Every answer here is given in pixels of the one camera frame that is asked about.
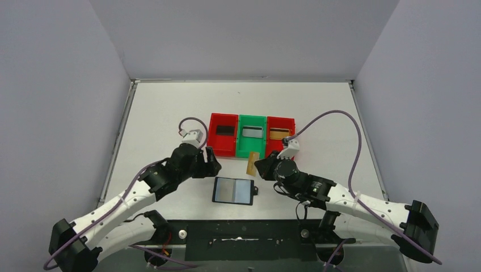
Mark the black leather card holder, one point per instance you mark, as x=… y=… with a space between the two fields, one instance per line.
x=237 y=191

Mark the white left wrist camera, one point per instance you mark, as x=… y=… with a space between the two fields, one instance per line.
x=192 y=137

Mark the red plastic bin right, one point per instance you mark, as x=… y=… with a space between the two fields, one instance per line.
x=278 y=122

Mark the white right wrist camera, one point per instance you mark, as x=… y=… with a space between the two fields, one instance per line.
x=291 y=148

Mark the red plastic bin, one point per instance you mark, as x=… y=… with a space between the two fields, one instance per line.
x=224 y=146
x=278 y=122

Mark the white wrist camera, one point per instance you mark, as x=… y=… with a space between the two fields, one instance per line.
x=291 y=148
x=192 y=137

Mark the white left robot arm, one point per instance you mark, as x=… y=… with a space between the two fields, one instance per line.
x=81 y=244

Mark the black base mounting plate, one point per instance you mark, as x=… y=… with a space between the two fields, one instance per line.
x=248 y=240

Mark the gold VIP card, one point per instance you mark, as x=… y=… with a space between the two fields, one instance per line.
x=277 y=134

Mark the green plastic bin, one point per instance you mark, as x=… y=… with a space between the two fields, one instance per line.
x=246 y=145

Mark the black card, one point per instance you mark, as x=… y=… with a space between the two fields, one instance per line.
x=225 y=130

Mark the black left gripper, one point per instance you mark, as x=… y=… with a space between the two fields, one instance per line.
x=205 y=164

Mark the silver magnetic stripe card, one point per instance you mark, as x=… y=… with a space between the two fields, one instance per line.
x=252 y=132

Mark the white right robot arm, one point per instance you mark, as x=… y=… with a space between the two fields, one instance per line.
x=354 y=216

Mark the red plastic bin left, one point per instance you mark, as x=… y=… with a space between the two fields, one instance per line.
x=224 y=146

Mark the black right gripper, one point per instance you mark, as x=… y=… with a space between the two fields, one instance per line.
x=265 y=166

